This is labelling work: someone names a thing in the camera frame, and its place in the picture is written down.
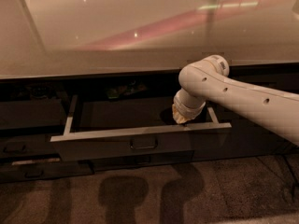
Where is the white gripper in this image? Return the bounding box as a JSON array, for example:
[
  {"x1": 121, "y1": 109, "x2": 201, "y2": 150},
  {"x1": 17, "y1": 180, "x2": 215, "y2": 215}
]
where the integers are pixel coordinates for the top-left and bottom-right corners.
[{"x1": 172, "y1": 89, "x2": 206, "y2": 124}]

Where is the glossy grey counter top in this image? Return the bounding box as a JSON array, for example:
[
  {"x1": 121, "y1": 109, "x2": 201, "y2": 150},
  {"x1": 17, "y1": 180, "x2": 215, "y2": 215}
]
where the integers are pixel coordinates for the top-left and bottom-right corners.
[{"x1": 0, "y1": 0, "x2": 299, "y2": 79}]

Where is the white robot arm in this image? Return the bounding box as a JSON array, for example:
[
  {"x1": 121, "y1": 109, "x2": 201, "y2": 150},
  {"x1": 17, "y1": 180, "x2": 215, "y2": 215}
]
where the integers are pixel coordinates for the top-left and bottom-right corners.
[{"x1": 172, "y1": 55, "x2": 299, "y2": 146}]

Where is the dark drawer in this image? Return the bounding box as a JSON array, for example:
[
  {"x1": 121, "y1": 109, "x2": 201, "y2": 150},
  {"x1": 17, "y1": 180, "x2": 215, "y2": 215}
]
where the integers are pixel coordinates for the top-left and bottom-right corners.
[
  {"x1": 0, "y1": 134, "x2": 56, "y2": 159},
  {"x1": 50, "y1": 95, "x2": 232, "y2": 161},
  {"x1": 0, "y1": 159, "x2": 94, "y2": 183},
  {"x1": 0, "y1": 99, "x2": 65, "y2": 130},
  {"x1": 91, "y1": 150, "x2": 193, "y2": 172}
]

